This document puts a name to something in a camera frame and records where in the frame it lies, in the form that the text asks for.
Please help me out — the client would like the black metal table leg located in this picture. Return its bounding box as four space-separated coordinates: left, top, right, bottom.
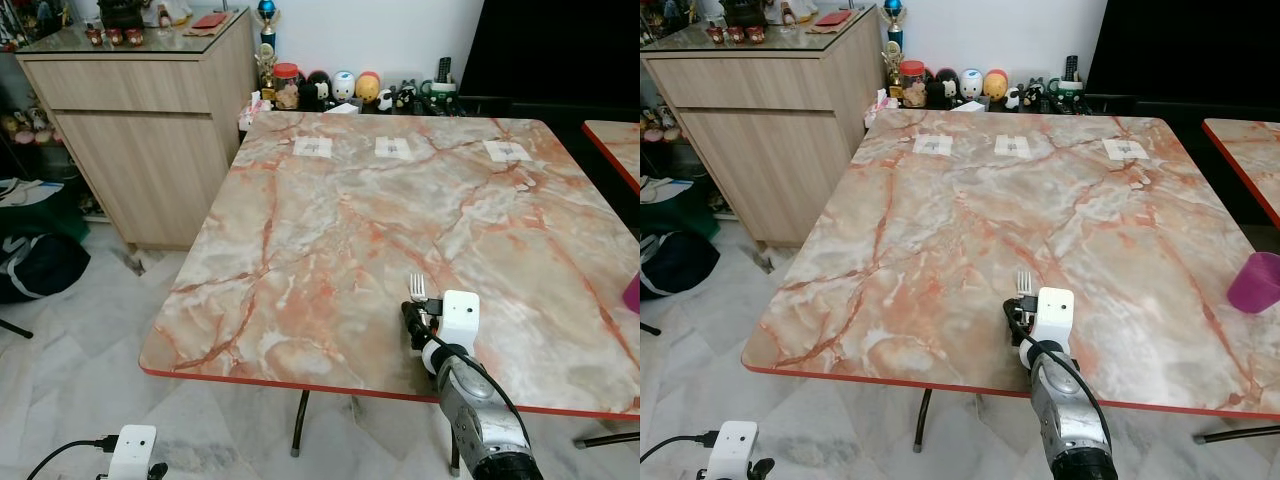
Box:
289 391 312 459
911 388 936 454

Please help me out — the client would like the black metal table foot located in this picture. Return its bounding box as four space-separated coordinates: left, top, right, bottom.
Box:
574 429 641 449
1192 424 1280 445

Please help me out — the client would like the black bag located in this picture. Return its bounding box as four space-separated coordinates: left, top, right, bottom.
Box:
0 232 92 305
640 231 722 300

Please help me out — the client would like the black round figurine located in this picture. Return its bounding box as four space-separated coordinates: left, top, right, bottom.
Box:
929 68 961 110
302 70 334 112

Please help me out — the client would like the white tissue pack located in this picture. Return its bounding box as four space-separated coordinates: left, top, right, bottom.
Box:
863 87 902 127
237 89 277 132

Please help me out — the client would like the glass jar with red lid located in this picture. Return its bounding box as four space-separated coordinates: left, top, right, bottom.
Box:
272 63 304 112
898 60 930 109

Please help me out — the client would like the dark green bag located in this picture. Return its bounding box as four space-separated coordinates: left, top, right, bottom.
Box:
640 175 722 239
0 178 92 242

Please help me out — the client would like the light wooden cabinet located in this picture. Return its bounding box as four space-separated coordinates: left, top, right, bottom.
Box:
640 5 887 248
15 8 260 252

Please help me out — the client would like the black television screen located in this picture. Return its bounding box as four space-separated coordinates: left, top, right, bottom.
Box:
1085 0 1280 101
458 0 641 102

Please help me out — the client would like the shelf with small figurines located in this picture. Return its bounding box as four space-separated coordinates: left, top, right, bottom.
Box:
0 98 63 148
640 98 678 147

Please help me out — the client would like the trophy with blue ball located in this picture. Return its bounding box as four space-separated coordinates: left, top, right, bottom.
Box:
881 0 907 59
254 0 281 73

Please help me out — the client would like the dark brown statue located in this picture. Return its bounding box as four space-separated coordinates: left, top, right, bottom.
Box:
719 0 772 29
96 0 150 31

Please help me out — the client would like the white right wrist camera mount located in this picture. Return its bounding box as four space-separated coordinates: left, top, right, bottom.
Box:
1029 287 1076 347
431 290 481 352

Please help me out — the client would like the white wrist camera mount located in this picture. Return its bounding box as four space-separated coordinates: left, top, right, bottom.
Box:
431 290 481 352
107 425 159 480
705 421 759 480
1029 287 1076 347

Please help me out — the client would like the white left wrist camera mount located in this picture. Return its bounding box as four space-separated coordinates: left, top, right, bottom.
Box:
705 421 759 480
107 425 159 480

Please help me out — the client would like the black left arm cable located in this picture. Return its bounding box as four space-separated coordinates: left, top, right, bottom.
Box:
24 437 121 480
640 431 719 465

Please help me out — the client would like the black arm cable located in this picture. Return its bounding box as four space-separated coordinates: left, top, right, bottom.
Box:
1022 336 1111 441
24 437 121 480
640 431 719 465
430 335 536 451

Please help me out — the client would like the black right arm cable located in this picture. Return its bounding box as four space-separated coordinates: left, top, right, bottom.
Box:
430 335 536 451
1022 336 1111 441

